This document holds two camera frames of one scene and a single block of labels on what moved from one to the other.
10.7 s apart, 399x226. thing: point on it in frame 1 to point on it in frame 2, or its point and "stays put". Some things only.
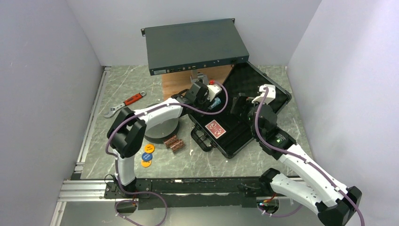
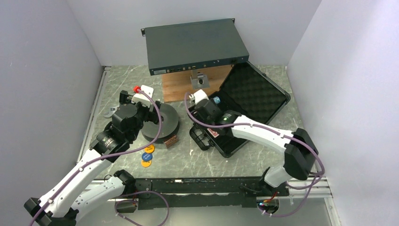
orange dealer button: [146, 164] stays put
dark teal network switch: [180, 47] stays put
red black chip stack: [177, 145] to [171, 141]
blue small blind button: [147, 157] stays put
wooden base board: [175, 83] stays put
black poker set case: [233, 133] stays put
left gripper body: [199, 101] to [144, 114]
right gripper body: [250, 115] to [195, 114]
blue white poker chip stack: [217, 101] stays put
